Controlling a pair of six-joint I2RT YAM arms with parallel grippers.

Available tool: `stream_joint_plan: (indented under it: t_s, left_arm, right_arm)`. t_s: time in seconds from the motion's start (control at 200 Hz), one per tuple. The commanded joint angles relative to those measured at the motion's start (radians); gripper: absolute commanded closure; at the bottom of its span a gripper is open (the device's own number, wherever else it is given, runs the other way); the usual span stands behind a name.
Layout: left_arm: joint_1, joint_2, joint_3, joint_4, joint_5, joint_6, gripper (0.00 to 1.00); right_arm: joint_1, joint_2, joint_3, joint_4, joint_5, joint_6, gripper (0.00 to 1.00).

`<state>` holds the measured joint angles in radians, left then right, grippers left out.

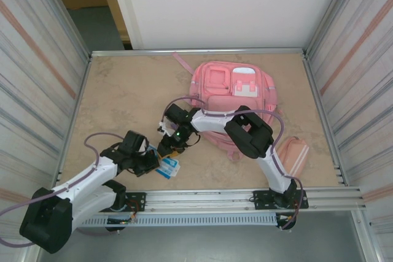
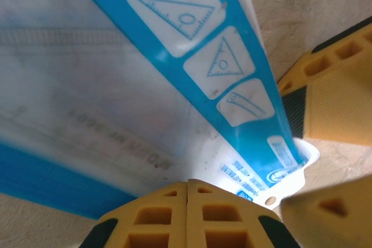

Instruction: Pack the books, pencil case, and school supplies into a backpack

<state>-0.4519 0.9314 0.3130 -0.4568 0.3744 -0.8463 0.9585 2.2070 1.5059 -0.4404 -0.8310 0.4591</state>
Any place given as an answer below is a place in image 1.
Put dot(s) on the blue and white supply pack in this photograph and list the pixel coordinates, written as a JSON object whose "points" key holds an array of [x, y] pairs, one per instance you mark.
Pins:
{"points": [[169, 167]]}

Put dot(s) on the aluminium frame post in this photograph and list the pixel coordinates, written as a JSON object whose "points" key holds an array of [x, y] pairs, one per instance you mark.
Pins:
{"points": [[69, 10], [329, 10]]}

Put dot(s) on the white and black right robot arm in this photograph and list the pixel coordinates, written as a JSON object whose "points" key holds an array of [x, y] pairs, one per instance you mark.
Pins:
{"points": [[215, 121]]}

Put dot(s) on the pink backpack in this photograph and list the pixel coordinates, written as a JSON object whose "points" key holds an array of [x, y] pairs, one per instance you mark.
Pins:
{"points": [[242, 96]]}

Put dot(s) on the small green circuit board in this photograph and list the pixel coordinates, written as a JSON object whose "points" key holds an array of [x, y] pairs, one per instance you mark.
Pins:
{"points": [[119, 221]]}

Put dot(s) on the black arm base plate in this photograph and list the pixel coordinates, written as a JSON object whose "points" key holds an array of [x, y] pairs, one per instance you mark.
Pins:
{"points": [[138, 200], [261, 199]]}

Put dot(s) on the pink striped pencil case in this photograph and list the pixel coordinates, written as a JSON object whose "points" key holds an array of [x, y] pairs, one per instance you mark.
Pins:
{"points": [[294, 154]]}

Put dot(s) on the white door frame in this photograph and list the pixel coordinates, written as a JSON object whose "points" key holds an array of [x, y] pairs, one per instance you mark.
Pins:
{"points": [[124, 4]]}

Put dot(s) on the wide aluminium mounting rail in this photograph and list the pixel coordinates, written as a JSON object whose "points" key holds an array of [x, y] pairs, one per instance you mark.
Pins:
{"points": [[199, 200]]}

